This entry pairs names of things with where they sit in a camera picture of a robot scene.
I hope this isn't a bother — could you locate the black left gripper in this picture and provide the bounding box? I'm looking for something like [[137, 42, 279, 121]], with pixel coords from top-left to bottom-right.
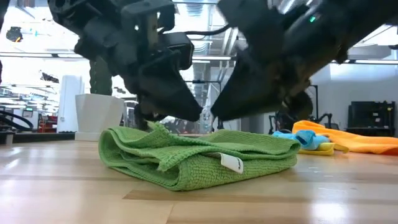
[[74, 0, 203, 130]]

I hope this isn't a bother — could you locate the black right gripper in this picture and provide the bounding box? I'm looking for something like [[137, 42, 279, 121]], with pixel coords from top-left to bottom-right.
[[210, 0, 343, 121]]

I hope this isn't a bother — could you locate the blue microfiber towel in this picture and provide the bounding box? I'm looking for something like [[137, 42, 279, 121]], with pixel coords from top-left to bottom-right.
[[272, 129, 330, 151]]

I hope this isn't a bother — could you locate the green microfiber towel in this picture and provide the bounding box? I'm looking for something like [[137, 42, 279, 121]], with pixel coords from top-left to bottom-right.
[[98, 121, 302, 192]]

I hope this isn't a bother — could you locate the orange microfiber towel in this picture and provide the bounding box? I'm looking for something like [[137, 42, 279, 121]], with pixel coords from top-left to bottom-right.
[[292, 119, 398, 156]]

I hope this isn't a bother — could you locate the yellow microfiber towel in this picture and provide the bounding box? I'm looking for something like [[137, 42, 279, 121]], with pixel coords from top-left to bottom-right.
[[297, 142, 349, 156]]

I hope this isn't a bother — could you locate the person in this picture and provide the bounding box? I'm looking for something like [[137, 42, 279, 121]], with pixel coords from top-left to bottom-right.
[[275, 119, 296, 133]]

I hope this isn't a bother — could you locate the clear plastic bin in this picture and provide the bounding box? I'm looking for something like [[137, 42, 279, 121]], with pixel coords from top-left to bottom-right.
[[123, 100, 216, 138]]

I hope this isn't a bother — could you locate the black storage cabinet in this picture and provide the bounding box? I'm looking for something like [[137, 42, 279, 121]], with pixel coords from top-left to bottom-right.
[[347, 100, 396, 138]]

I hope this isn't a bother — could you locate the black metal frame stand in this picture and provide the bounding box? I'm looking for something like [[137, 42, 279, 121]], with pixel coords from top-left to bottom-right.
[[306, 84, 319, 124]]

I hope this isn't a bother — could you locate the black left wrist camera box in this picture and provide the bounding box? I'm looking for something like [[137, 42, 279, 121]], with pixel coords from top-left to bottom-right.
[[160, 30, 195, 71]]

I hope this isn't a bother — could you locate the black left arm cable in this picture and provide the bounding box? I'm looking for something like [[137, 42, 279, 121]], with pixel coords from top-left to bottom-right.
[[185, 24, 233, 35]]

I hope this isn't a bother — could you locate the black curved hose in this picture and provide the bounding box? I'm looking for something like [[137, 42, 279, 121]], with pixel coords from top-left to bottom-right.
[[0, 110, 34, 131]]

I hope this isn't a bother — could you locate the black ceiling-hung camera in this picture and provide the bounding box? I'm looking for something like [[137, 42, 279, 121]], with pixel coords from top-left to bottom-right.
[[5, 26, 24, 43]]

